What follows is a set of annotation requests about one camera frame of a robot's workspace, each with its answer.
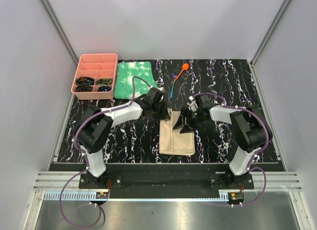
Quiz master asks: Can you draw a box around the dark coiled band bottom-left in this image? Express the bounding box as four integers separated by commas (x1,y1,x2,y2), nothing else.
75,84,93,93

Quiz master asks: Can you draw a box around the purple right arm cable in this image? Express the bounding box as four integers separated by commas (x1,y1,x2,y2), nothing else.
192,92,270,207

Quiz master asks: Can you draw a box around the teal plastic utensil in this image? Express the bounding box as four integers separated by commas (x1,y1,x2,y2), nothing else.
169,78,176,99

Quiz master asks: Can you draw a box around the yellow green coiled band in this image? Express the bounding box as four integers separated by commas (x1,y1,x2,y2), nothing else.
97,78,113,85

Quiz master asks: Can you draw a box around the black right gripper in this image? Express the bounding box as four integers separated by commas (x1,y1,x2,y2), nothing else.
172,107,204,134

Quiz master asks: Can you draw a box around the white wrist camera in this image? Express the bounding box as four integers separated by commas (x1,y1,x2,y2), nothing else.
158,87,165,101
187,96,198,112

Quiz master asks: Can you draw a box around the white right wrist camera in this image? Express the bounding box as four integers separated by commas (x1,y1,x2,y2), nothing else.
187,96,198,112

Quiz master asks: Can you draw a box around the aluminium front frame rail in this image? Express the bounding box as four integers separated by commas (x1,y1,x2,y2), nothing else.
33,172,302,202

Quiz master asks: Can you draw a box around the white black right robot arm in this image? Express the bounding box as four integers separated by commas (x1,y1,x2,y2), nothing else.
173,93,273,189

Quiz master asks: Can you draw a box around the blue coiled band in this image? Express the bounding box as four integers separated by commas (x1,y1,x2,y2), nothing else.
97,86,111,92

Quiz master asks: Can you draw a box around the orange plastic spoon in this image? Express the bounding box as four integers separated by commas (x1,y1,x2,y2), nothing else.
175,63,189,80

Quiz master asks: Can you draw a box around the beige cloth napkin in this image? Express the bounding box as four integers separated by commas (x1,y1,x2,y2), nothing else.
159,108,195,156

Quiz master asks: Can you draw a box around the pink compartment tray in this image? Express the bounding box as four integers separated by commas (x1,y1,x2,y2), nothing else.
71,53,118,100

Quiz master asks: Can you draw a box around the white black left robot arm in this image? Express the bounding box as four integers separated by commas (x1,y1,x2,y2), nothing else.
73,87,170,188

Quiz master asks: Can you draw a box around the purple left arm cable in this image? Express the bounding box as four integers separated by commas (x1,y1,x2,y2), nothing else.
59,76,156,228

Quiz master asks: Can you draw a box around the dark coiled band top-left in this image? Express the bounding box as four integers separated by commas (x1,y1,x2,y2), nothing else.
76,76,95,86

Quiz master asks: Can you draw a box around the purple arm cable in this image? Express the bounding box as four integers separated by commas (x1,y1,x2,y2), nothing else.
59,76,156,228
192,92,270,207

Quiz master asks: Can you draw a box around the green white tie-dye cloth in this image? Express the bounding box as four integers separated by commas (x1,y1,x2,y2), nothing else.
114,61,158,100

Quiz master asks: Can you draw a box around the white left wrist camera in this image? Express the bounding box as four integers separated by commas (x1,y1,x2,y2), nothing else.
158,87,165,101

